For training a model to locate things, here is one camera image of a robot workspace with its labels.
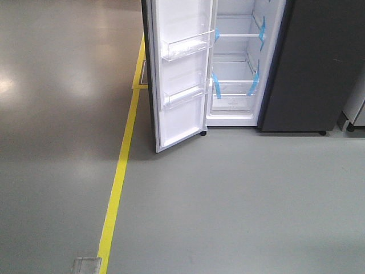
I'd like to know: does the dark grey fridge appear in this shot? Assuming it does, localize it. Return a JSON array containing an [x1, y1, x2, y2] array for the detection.
[[141, 0, 365, 154]]

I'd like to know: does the blue tape strip middle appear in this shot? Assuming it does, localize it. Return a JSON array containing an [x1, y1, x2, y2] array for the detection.
[[259, 17, 266, 51]]

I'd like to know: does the metal floor plate near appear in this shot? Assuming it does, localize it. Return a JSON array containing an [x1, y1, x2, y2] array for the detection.
[[70, 257, 102, 274]]

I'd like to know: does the clear crisper drawer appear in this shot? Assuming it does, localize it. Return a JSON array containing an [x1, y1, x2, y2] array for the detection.
[[213, 80, 253, 98]]

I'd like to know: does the clear lower door bin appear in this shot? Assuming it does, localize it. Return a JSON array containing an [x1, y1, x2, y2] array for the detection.
[[163, 82, 209, 109]]

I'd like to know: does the clear door bin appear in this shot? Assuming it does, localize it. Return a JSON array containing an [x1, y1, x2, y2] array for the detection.
[[163, 82, 209, 109], [161, 29, 216, 62]]

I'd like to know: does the blue tape strip lower right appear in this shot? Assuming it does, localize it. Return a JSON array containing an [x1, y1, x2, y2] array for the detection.
[[247, 61, 260, 96]]

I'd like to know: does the blue tape strip lower left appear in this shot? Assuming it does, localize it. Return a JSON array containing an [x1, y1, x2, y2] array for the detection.
[[212, 72, 222, 99]]

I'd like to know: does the white fridge door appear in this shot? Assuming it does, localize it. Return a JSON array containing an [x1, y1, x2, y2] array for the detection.
[[141, 1, 217, 152]]

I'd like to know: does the clear middle door bin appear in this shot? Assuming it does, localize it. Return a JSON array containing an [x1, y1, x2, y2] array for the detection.
[[161, 29, 216, 62]]

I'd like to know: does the blue tape strip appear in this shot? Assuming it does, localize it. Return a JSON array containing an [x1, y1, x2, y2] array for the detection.
[[212, 72, 222, 99], [247, 61, 260, 96], [259, 17, 266, 51]]

